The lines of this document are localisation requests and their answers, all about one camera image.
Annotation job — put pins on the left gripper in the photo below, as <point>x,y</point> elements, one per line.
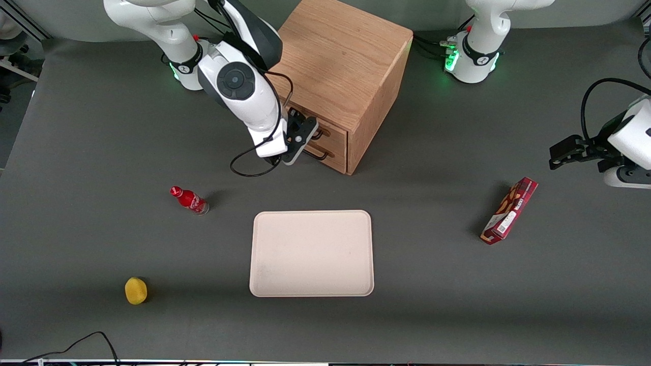
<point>600,146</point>

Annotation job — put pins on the yellow toy lemon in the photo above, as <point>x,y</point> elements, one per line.
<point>136,291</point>

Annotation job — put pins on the beige plastic tray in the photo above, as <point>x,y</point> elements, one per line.
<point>311,254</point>

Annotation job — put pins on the red cola bottle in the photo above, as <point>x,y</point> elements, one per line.
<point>190,200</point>

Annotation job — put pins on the white rod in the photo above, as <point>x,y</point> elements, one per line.
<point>20,70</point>

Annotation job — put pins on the red snack box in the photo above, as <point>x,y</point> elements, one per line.
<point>508,211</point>

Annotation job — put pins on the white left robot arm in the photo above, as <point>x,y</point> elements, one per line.
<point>483,30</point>

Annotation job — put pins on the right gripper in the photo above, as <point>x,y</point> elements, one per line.
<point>294,115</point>

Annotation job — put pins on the wooden drawer cabinet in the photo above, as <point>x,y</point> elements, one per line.
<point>346,61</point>

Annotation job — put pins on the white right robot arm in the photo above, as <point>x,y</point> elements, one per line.
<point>254,109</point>

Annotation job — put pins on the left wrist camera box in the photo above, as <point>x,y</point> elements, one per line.
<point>628,178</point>

